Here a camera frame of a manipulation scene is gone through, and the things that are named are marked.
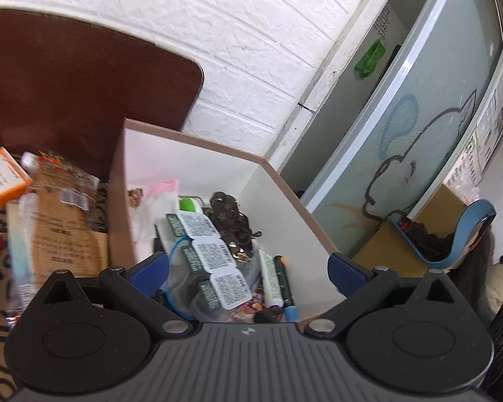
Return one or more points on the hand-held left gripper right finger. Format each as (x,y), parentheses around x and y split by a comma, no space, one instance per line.
(348,272)

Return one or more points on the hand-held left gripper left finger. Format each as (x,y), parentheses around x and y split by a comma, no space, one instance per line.
(149,270)

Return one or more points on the cardboard box white inside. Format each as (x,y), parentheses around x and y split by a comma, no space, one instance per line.
(218,171)

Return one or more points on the brown wooden desktop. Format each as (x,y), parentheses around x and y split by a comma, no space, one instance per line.
(75,83)

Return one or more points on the brown cardboard box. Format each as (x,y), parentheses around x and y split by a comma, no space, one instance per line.
(377,251)

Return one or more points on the pink and white packet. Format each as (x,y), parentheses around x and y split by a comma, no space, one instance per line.
(151,217)

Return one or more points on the green capsule white label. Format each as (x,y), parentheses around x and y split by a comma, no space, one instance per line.
(195,226)
(230,288)
(216,254)

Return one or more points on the black marker pen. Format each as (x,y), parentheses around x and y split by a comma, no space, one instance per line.
(284,280)

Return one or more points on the small gold item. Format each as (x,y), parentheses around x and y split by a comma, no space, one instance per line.
(135,197)

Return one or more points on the green topped bottle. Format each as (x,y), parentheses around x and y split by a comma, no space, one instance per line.
(189,205)

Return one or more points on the white marker pen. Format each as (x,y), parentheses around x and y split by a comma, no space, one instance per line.
(270,280)

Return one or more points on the pink plastic item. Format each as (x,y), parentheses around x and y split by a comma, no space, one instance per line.
(165,186)

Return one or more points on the brown patterned pouch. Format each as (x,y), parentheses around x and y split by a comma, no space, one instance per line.
(230,222)

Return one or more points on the orange and purple card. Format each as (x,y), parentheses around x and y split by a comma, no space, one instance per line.
(253,299)

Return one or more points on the brown paper snack bag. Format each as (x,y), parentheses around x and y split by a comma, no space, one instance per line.
(63,222)

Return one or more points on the white bottle cap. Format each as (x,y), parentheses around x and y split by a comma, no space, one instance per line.
(29,160)

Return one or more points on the frosted glass panel with drawing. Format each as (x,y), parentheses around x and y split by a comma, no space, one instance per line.
(423,125)

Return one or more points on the orange and white box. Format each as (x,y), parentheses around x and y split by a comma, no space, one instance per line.
(4,176)

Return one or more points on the green plastic item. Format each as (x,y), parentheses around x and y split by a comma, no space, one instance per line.
(369,59)

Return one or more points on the printed wall papers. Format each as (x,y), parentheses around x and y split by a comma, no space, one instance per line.
(490,130)

